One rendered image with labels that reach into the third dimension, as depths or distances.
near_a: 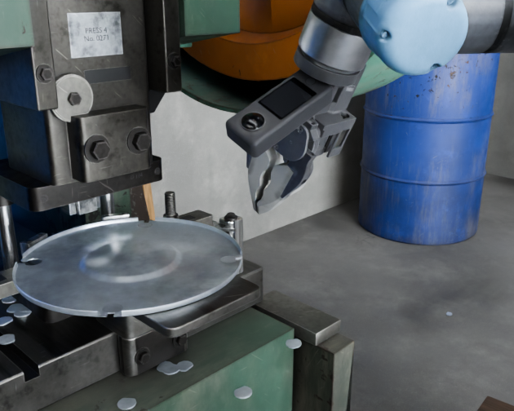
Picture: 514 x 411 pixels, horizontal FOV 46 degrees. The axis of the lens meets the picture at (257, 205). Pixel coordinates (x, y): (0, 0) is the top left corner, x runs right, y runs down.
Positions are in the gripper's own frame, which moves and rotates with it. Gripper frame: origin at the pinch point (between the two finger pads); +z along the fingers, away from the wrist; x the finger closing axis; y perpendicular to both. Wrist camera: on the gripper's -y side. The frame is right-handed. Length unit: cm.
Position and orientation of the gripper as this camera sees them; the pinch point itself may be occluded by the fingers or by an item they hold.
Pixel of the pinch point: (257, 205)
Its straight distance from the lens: 74.8
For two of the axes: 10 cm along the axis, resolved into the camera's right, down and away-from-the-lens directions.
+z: -3.1, 7.6, 5.8
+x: -6.6, -6.1, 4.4
